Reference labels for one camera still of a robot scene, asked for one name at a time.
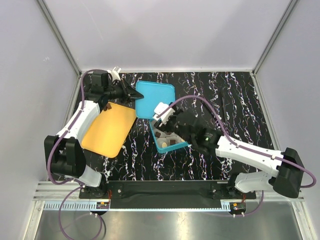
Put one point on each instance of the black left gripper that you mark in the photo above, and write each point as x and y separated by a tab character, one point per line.
129	93

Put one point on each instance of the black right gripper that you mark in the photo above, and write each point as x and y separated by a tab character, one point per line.
167	125

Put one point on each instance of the teal tin lid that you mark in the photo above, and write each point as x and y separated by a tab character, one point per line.
153	93

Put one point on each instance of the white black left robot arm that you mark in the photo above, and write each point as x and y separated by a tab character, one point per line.
64	155

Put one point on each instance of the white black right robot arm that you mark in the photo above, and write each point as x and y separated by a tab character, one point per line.
278	171

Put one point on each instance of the dark chocolate piece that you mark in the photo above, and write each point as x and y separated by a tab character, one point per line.
107	107

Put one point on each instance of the teal tin box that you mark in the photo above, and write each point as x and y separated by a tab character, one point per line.
165	138

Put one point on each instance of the orange plastic tray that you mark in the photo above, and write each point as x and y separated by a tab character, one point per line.
109	130

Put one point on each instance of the orange connector module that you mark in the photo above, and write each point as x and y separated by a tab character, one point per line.
238	209

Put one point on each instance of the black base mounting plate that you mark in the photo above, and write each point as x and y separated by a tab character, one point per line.
169	195

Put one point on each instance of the left connector module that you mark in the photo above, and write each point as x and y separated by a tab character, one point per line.
103	205

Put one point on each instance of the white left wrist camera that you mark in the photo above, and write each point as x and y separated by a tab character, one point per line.
115	74

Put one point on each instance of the aluminium frame rail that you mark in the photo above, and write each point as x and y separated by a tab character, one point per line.
58	35

